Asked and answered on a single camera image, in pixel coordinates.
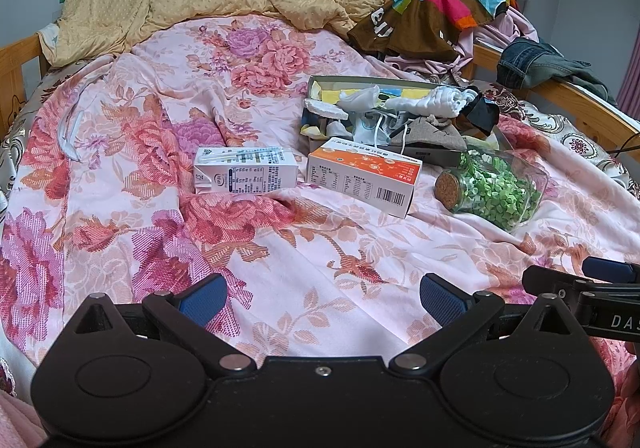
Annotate grey burlap drawstring pouch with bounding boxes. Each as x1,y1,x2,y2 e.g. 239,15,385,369
388,116,466,151

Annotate white cloth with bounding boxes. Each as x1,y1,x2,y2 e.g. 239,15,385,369
337,86,478,119

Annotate glass jar of green stars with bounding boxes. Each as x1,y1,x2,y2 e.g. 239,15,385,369
434,149,548,231

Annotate white milk carton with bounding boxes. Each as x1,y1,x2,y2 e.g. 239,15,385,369
193,146,298,195

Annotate orange white medicine box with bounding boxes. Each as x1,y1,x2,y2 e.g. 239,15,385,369
307,137,422,219

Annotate pink floral bed sheet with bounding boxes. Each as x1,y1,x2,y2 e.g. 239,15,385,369
0,14,640,448

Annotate pink curtain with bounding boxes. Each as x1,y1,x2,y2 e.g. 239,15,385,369
616,31,640,119

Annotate cream maroon ornate quilt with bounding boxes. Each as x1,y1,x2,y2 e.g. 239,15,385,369
477,81,639,199

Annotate cartoon frog box tray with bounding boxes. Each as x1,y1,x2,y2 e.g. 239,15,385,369
300,76,500,167

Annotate black cloth piece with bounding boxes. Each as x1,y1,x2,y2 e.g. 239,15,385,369
456,94,500,136

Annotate blue white face mask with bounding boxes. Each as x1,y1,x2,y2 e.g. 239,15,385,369
326,112,412,147

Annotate grey green garment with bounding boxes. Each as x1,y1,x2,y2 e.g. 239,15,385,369
540,56,617,106

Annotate blue denim jeans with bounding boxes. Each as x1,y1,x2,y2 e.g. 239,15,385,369
497,37,564,90

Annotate brown colourful printed cloth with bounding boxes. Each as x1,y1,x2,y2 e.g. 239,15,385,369
348,0,518,63

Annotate wooden headboard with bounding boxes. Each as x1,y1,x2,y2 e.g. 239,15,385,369
0,34,50,136

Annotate black cable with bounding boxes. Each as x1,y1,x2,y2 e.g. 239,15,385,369
612,131,640,158

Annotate wooden bed frame rail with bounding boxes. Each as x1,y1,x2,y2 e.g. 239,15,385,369
459,41,640,165

